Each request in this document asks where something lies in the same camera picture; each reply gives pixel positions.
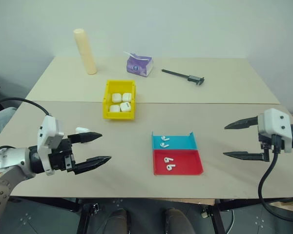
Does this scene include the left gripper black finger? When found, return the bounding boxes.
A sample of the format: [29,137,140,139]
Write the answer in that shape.
[67,132,104,145]
[72,156,112,176]

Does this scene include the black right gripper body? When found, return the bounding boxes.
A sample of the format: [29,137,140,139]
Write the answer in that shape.
[258,132,283,154]

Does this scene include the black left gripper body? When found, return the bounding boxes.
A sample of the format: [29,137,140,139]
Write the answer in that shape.
[48,137,76,174]

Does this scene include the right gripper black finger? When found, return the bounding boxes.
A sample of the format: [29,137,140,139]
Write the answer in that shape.
[224,116,260,130]
[223,148,271,162]

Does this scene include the yellow plastic bin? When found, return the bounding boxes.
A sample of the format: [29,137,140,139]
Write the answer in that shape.
[102,79,137,121]

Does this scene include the white earbud cases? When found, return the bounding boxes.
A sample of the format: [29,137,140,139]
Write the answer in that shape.
[120,101,133,113]

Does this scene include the red plastic tray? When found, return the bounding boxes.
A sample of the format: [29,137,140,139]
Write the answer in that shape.
[152,149,204,176]

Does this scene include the blue plastic tray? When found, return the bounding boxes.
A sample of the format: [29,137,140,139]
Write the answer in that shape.
[151,131,199,150]

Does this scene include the black vernier caliper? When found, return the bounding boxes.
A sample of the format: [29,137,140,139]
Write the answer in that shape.
[161,69,206,85]

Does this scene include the blue grey denim cloth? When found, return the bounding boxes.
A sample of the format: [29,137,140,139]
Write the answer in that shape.
[0,107,18,148]

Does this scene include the beige cylinder roll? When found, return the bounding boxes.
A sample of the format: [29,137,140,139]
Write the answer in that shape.
[73,28,98,76]

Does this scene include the purple tissue pack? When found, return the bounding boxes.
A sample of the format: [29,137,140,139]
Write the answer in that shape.
[123,51,154,78]

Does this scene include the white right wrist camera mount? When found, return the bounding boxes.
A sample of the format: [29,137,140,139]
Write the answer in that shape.
[257,108,293,154]

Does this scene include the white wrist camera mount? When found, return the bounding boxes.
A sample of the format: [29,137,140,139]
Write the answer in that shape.
[257,108,293,154]
[37,115,64,176]

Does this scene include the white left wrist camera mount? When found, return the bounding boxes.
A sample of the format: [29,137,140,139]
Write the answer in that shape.
[37,115,64,176]

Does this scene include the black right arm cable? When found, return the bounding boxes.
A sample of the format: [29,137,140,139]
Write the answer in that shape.
[257,135,293,223]

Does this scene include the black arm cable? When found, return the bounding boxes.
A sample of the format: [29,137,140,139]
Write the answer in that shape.
[0,97,52,117]
[257,135,293,223]

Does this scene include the black metal table frame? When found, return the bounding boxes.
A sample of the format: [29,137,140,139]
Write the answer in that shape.
[201,198,293,234]
[11,196,100,234]

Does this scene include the thin white cable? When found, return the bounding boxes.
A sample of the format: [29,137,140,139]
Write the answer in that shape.
[228,208,236,234]

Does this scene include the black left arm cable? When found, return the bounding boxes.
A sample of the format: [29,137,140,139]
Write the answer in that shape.
[0,97,52,117]

